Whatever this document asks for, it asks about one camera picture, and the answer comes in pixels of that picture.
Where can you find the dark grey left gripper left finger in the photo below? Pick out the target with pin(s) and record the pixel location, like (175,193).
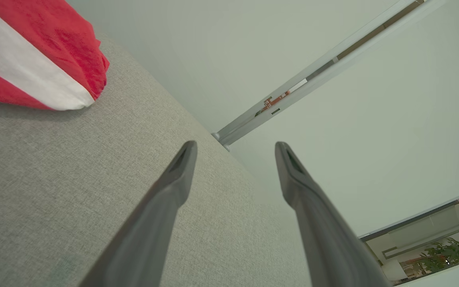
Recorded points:
(146,239)

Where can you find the grey metal frame post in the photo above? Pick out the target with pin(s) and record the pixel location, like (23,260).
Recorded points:
(237,130)

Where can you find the green potted plant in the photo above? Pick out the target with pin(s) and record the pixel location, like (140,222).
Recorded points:
(444,255)

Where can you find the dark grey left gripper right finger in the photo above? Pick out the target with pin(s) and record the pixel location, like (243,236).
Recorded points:
(329,247)

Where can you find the red shorts with white stripe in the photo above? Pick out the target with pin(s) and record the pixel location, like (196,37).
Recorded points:
(66,40)

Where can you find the glass window strip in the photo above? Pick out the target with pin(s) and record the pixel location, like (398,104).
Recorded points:
(432,231)

